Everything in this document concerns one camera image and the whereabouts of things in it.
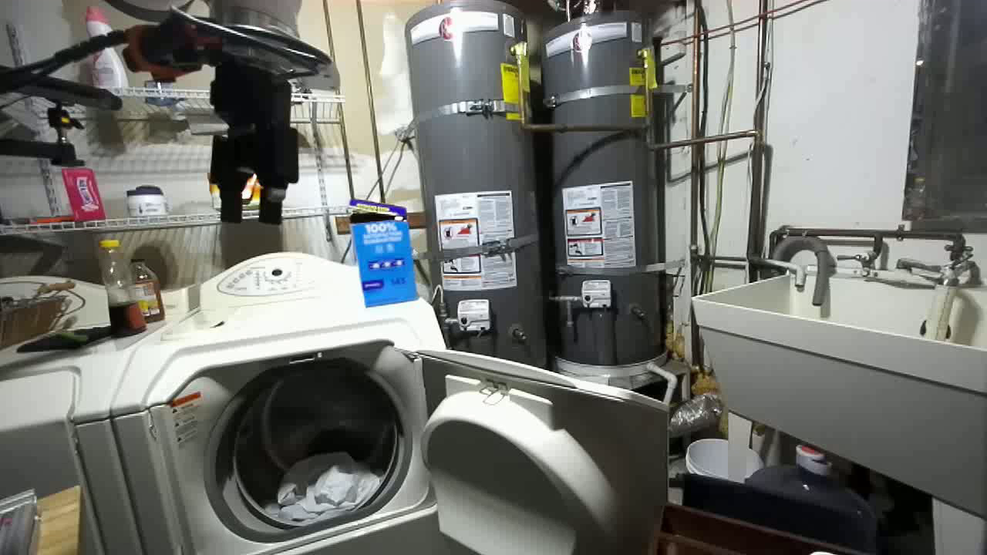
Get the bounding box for white wire shelf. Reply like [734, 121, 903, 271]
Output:
[0, 87, 352, 239]

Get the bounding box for wooden board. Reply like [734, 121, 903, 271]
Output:
[35, 486, 84, 555]

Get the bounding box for blue cardboard box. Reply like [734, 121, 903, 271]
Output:
[346, 196, 421, 309]

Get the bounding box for white washing machine door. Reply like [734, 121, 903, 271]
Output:
[412, 347, 671, 555]

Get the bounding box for yellow-capped bottle dark liquid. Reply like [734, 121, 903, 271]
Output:
[98, 237, 152, 337]

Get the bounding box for grey water heater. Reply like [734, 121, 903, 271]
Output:
[400, 0, 549, 366]
[540, 8, 668, 373]

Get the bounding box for white washing machine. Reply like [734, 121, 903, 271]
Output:
[70, 250, 457, 555]

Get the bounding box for wicker basket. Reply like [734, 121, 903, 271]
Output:
[0, 275, 89, 350]

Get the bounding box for dark metal faucet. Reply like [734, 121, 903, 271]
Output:
[764, 223, 984, 317]

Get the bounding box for dark window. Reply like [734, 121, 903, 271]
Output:
[903, 0, 987, 234]

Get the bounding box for white spray bottle red cap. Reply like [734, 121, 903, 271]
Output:
[77, 4, 131, 96]

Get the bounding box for white utility sink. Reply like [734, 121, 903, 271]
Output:
[688, 271, 987, 516]

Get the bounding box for dark red crate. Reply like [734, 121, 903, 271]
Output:
[656, 502, 827, 555]

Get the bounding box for dark blue water jug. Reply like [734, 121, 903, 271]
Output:
[742, 441, 881, 552]

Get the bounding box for grey metal wall pipe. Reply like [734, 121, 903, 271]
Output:
[667, 126, 777, 282]

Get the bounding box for pink card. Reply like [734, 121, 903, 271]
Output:
[59, 167, 109, 225]

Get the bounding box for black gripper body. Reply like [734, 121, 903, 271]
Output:
[208, 58, 302, 196]

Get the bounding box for white jar dark lid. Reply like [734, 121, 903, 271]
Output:
[123, 180, 168, 223]

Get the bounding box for white laundry cloth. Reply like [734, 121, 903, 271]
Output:
[261, 451, 386, 529]

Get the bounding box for white bucket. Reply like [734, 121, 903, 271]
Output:
[682, 433, 764, 486]

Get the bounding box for white dryer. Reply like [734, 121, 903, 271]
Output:
[0, 281, 117, 555]

